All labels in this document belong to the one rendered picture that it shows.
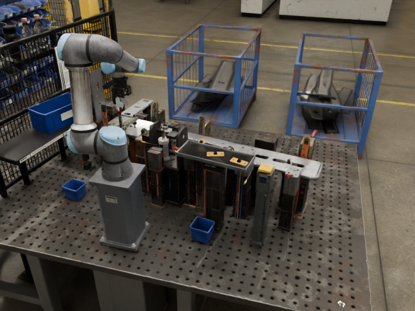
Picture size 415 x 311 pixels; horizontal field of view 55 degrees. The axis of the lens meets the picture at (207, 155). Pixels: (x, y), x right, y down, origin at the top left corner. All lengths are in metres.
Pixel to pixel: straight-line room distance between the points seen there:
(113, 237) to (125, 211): 0.20
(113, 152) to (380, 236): 2.33
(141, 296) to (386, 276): 1.75
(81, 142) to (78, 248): 0.60
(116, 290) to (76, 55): 1.26
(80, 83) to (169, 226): 0.91
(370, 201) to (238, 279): 2.11
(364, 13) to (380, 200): 6.76
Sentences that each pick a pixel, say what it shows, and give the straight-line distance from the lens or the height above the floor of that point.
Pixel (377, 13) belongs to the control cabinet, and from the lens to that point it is 10.14.
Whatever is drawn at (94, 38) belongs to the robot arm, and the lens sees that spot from 1.77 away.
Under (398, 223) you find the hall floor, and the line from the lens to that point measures 3.68.
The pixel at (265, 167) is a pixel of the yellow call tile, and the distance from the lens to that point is 1.89.
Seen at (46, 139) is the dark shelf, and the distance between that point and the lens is 2.53.
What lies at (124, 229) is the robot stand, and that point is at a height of 0.82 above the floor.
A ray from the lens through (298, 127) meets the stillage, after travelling 4.50.
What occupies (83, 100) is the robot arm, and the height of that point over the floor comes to 1.47.
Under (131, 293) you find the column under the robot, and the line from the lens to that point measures 2.31.
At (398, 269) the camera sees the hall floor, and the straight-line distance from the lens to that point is 3.27.
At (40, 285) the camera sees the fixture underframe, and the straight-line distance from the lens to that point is 2.54.
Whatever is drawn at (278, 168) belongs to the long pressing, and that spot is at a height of 1.00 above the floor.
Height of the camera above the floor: 2.19
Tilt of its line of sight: 32 degrees down
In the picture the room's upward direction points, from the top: 1 degrees clockwise
